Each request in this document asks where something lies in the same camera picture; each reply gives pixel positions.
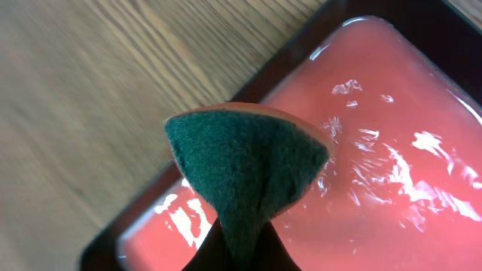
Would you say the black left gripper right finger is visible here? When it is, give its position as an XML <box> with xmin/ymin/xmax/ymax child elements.
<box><xmin>255</xmin><ymin>222</ymin><xmax>300</xmax><ymax>271</ymax></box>

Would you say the dark tray with red liquid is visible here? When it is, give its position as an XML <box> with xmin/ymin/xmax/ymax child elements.
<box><xmin>79</xmin><ymin>1</ymin><xmax>481</xmax><ymax>270</ymax></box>

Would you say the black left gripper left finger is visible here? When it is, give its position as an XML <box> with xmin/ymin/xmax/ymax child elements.
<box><xmin>182</xmin><ymin>218</ymin><xmax>232</xmax><ymax>271</ymax></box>

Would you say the green and pink sponge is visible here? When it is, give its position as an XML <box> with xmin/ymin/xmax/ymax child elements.
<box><xmin>165</xmin><ymin>102</ymin><xmax>333</xmax><ymax>269</ymax></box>

